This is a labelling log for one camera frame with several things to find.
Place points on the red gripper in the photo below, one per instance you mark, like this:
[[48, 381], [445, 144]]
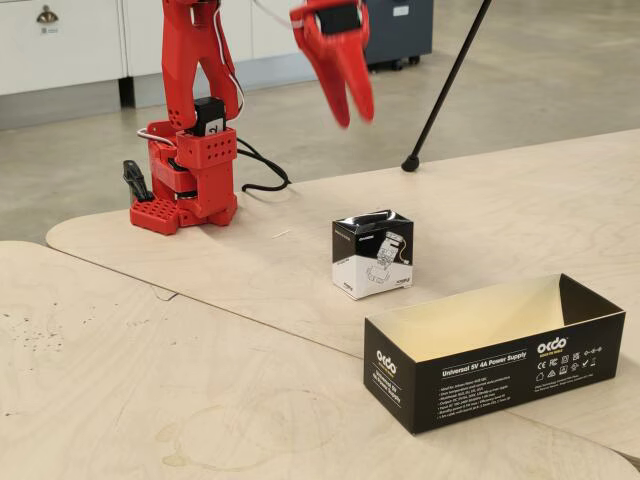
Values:
[[334, 46]]

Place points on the small black white box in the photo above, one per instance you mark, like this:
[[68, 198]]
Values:
[[372, 255]]

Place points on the red robot arm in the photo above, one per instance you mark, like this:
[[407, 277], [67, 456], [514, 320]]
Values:
[[175, 60]]

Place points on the long yellow black open box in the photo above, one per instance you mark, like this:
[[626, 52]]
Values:
[[500, 380]]

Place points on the dark blue wheeled cabinet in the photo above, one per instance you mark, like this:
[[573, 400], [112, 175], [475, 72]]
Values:
[[400, 30]]

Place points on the black tripod leg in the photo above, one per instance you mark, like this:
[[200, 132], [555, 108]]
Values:
[[445, 90]]

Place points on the black table clamp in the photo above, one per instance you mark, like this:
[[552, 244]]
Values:
[[136, 180]]

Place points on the white drawer cabinet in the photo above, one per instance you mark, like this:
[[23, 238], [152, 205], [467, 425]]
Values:
[[75, 45]]

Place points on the small drawer label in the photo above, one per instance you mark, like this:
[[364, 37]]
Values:
[[51, 30]]

